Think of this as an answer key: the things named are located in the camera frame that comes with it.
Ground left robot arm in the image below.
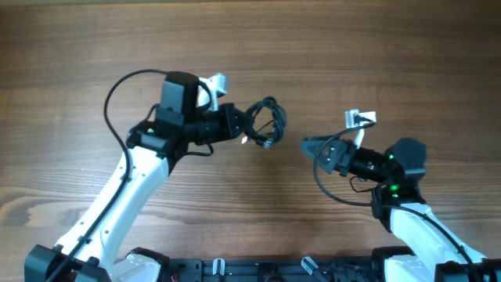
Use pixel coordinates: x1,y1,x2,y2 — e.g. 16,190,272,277
24,70,253,281

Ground camera cable black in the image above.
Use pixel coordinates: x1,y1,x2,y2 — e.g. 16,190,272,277
312,128,482,276
45,68,169,282

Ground black USB cable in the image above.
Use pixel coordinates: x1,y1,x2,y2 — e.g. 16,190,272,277
241,96,288,150

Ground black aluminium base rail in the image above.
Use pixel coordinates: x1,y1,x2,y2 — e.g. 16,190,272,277
113,256,388,282

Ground left camera cable black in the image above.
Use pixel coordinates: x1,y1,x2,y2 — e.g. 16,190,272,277
45,68,169,282

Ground right camera cable black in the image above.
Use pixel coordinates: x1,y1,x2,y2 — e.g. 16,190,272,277
312,128,482,276

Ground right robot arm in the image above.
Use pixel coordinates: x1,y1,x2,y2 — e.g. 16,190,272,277
301,136,500,281

